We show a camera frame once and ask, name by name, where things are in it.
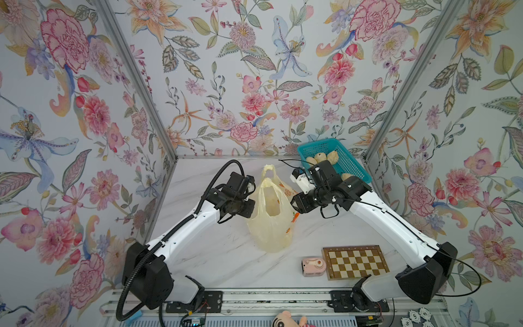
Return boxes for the yellow pear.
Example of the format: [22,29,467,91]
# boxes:
[306,157,317,166]
[327,151,339,165]
[314,153,327,163]
[341,173,353,181]

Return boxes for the yellow translucent plastic bag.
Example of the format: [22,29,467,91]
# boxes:
[247,165,298,253]

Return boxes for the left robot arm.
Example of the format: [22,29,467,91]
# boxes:
[117,172,256,321]

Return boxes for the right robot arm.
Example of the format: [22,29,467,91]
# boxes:
[291,161,458,311]

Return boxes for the teal plastic basket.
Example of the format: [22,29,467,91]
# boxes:
[297,138,372,184]

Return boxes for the wooden checkerboard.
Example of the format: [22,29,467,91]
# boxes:
[322,245,390,280]

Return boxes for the green circuit board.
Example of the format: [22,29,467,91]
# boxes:
[181,317,206,327]

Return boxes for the pink plush toy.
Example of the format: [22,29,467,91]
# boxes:
[270,311,315,327]

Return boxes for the blue plastic block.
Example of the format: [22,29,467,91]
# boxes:
[129,310,142,322]

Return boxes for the white gear parts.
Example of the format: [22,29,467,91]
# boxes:
[400,307,434,327]

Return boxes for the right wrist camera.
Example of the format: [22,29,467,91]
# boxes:
[290,168,315,194]

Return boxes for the left black corrugated cable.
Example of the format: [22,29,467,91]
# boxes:
[115,159,246,322]

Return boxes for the pink toy camera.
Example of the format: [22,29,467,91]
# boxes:
[301,257,327,277]

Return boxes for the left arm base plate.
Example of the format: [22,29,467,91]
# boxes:
[165,291,223,314]

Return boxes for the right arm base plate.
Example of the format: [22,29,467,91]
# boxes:
[328,290,390,313]

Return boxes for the aluminium mounting rail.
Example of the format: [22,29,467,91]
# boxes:
[99,287,448,317]

